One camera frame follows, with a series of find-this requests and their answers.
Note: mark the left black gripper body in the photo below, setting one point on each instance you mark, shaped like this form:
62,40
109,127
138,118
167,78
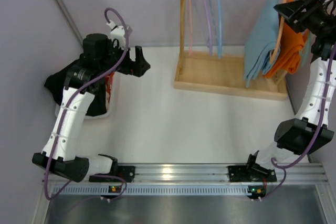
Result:
133,64

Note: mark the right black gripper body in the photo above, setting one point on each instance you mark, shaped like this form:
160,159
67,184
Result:
306,17

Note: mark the orange hanger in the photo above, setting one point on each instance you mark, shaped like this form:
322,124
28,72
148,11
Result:
277,46

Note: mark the light blue trousers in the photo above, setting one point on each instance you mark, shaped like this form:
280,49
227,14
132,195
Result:
261,43

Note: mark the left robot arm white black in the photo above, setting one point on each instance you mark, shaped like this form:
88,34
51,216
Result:
79,89

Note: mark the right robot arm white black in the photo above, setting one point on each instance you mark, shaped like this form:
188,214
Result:
308,130

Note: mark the green hanger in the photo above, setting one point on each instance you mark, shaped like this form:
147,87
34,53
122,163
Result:
304,52

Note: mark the blue hanger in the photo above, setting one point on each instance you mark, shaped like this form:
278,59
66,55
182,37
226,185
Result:
217,25

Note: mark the pink hanger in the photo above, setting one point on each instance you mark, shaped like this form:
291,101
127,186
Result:
190,27

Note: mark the purple hanger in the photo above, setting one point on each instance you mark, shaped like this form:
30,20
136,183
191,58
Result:
210,37

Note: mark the red white garment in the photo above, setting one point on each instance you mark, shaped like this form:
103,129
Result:
108,86

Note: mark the orange garment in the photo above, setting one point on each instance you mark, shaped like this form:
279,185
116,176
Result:
289,58

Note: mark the black garment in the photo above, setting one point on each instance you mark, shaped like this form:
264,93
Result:
75,75

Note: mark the wooden clothes rack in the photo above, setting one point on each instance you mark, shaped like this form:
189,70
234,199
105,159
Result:
204,73

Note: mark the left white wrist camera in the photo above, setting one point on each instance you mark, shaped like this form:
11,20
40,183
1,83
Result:
117,34

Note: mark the grey corner wall profile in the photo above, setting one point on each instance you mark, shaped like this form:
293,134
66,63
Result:
69,20

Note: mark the grey slotted cable duct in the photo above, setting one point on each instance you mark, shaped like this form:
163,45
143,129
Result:
164,190

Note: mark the aluminium mounting rail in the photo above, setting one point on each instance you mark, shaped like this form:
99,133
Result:
301,174

